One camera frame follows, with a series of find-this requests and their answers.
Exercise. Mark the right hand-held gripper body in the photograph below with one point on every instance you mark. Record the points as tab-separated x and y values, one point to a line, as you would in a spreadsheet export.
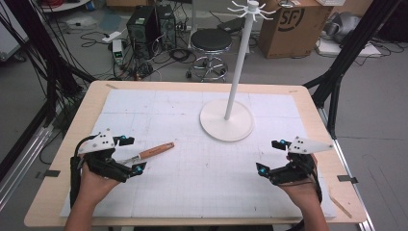
304	146

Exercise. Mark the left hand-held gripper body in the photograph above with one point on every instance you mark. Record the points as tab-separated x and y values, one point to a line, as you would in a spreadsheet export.
97	144

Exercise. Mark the person's left hand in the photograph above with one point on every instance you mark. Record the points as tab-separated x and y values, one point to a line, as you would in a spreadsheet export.
93	189

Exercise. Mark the person's right hand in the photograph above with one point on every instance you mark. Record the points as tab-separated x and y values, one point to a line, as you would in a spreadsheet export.
304	192

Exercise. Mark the grey tape strip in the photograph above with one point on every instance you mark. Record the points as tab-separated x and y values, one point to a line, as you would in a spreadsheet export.
51	173
347	179

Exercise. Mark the white hook stand rack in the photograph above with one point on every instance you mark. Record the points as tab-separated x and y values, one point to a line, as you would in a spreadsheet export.
227	123

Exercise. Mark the white grid mat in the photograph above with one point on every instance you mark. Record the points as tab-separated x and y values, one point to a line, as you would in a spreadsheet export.
198	179

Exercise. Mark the thin wooden stick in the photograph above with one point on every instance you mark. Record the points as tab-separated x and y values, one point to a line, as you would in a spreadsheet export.
340	207

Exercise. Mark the small device with green display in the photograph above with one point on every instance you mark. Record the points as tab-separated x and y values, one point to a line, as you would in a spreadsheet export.
118	50

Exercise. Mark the white power strip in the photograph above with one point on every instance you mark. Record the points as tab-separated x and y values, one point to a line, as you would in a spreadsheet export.
111	37

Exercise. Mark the white flat board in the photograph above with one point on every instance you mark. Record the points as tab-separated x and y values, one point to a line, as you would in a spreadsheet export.
349	49

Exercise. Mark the brown cardboard box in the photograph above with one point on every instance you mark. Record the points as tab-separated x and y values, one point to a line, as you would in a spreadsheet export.
288	35

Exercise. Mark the large black computer tower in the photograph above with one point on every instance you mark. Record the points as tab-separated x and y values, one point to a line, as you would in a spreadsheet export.
141	32

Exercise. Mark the slim black computer tower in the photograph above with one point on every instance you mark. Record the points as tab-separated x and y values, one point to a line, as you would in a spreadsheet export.
167	27

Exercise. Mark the black round stool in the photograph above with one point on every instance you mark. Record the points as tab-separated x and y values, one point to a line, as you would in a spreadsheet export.
210	40

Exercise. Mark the grey bag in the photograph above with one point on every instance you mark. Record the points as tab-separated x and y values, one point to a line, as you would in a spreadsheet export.
343	25

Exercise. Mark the white round table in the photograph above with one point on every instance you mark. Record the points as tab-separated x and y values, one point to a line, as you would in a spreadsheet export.
64	5

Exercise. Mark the aluminium rail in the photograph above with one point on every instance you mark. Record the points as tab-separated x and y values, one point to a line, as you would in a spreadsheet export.
22	163
349	173

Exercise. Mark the black metal frame stand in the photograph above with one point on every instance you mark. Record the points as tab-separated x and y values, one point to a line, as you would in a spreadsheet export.
346	54
35	41

